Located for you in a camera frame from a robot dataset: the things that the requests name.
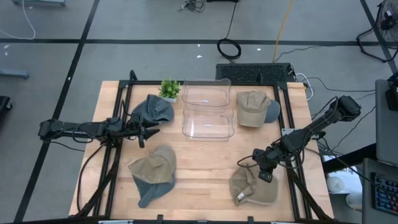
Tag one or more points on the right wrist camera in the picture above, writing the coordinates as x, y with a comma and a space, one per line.
265, 176

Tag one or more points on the grey desk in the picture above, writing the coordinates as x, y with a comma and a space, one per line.
387, 130

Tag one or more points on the grey table foot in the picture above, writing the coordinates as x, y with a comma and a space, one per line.
14, 73
38, 2

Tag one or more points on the black backlit keyboard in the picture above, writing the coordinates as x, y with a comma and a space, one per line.
387, 193

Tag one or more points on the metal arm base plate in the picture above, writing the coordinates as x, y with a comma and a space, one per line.
287, 131

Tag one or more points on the black aluminium table frame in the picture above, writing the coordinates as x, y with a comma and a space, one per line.
149, 82

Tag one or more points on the black floor fan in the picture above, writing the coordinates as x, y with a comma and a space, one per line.
387, 21

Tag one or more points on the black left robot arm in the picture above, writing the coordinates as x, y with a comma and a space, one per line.
68, 129

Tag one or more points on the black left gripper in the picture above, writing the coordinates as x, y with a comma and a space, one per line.
132, 130

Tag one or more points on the grey baseball cap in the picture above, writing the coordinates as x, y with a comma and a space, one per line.
273, 112
155, 109
152, 191

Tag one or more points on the black desk device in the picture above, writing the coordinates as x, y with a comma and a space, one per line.
392, 93

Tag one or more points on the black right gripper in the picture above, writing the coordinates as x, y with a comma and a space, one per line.
267, 157

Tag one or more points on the clear plastic bin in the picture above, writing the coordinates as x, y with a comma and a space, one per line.
208, 126
206, 96

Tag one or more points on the small green potted plant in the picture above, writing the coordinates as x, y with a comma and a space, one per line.
169, 88

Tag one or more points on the white bag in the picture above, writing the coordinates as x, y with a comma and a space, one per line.
342, 182

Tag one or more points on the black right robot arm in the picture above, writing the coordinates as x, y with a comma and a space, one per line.
311, 130

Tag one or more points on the black object on floor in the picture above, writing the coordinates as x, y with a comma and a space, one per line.
3, 104

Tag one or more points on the black vented computer tower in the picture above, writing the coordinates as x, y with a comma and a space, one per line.
252, 72

